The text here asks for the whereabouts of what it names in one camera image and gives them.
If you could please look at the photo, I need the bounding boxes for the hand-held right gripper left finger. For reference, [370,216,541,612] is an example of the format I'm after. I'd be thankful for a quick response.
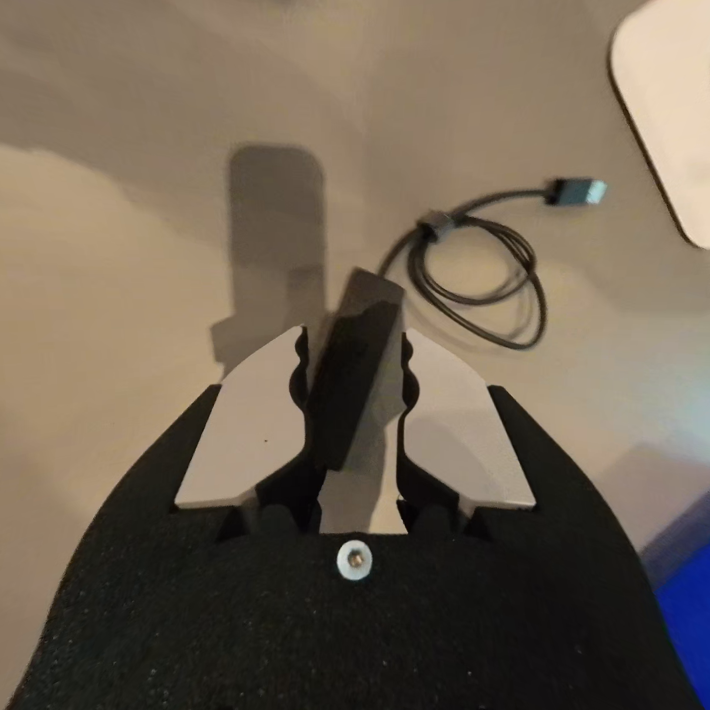
[173,325,311,509]

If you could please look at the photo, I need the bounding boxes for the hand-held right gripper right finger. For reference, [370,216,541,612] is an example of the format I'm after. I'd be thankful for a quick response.
[397,327,537,510]

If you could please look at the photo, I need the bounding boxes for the blue plastic bin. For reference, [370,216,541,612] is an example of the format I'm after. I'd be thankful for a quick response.
[638,499,710,710]

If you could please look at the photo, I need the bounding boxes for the white document stand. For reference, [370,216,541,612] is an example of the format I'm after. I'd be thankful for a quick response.
[607,0,710,251]

